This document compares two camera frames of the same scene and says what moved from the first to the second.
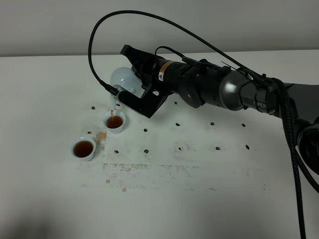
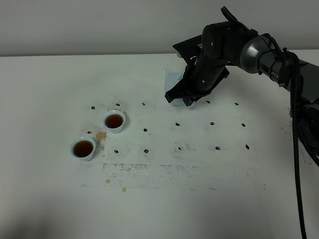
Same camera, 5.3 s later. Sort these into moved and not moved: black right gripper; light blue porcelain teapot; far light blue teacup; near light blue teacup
Moved: black right gripper; light blue porcelain teapot
Not moved: far light blue teacup; near light blue teacup
